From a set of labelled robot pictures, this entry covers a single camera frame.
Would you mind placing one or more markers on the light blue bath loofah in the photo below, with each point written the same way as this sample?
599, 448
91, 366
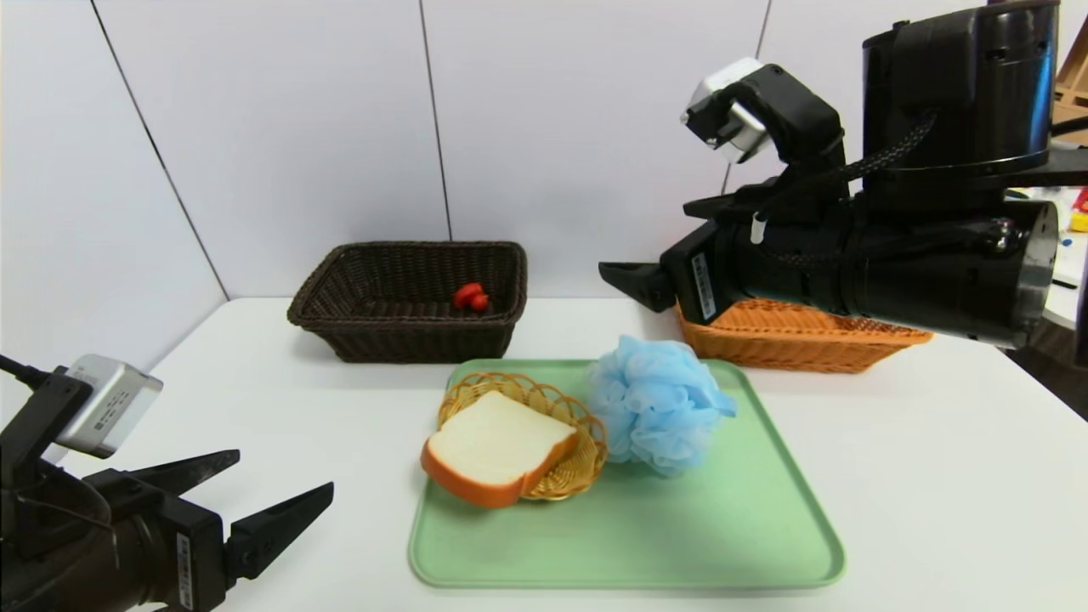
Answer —
654, 408

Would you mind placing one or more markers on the orange wicker basket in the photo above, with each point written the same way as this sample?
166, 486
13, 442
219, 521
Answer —
790, 340

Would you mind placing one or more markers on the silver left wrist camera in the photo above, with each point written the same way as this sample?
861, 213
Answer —
110, 404

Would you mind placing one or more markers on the small round yellow wicker basket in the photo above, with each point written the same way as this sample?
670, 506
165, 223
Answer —
580, 459

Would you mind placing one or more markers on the toy bread slice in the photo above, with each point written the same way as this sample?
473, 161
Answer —
497, 442

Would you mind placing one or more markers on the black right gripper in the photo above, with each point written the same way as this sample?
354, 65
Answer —
699, 282

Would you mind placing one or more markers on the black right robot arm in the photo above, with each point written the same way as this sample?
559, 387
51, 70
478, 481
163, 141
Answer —
935, 272

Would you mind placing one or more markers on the light green plastic tray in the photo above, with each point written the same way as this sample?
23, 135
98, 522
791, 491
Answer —
637, 535

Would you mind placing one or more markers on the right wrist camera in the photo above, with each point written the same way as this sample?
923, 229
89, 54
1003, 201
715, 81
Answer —
722, 93

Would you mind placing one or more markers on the wooden shelf unit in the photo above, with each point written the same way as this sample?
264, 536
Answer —
1073, 85

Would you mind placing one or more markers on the dark brown wicker basket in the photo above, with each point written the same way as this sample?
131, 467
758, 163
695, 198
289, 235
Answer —
382, 340

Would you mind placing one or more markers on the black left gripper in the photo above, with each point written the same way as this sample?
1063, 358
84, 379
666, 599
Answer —
189, 554

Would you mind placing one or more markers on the red rubber duck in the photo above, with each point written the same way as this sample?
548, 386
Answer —
467, 296

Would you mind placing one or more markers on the red package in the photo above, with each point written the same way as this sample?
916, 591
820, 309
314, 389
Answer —
1081, 200

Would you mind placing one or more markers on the white side table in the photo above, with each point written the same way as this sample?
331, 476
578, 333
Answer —
1073, 289

